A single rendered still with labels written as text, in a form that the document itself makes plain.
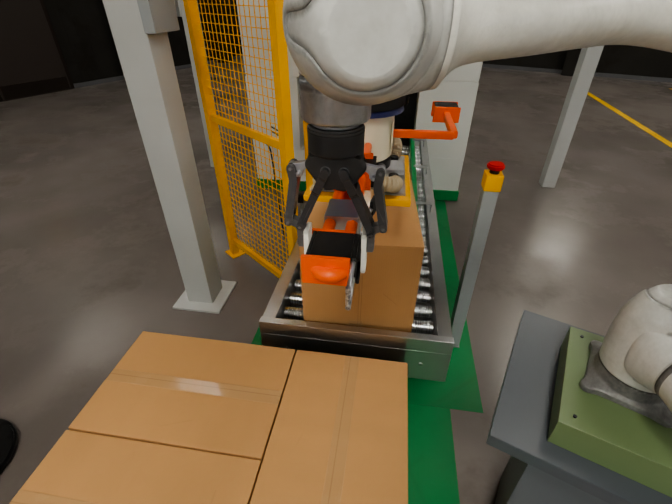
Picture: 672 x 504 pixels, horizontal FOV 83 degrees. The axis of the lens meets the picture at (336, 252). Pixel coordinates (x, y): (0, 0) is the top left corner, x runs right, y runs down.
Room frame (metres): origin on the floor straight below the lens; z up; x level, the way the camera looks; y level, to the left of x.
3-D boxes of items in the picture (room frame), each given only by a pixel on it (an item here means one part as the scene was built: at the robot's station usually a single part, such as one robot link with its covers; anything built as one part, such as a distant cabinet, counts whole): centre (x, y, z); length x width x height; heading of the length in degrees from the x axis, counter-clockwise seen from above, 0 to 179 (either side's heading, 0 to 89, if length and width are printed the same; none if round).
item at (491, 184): (1.47, -0.65, 0.50); 0.07 x 0.07 x 1.00; 81
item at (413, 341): (0.98, -0.06, 0.58); 0.70 x 0.03 x 0.06; 81
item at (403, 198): (1.08, -0.17, 1.16); 0.34 x 0.10 x 0.05; 172
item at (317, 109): (0.50, 0.00, 1.50); 0.09 x 0.09 x 0.06
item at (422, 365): (0.98, -0.06, 0.48); 0.70 x 0.03 x 0.15; 81
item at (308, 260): (0.50, 0.01, 1.26); 0.08 x 0.07 x 0.05; 172
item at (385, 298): (1.31, -0.10, 0.75); 0.60 x 0.40 x 0.40; 175
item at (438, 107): (1.35, -0.37, 1.27); 0.09 x 0.08 x 0.05; 82
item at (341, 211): (0.63, -0.01, 1.26); 0.07 x 0.07 x 0.04; 82
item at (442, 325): (2.09, -0.56, 0.50); 2.31 x 0.05 x 0.19; 171
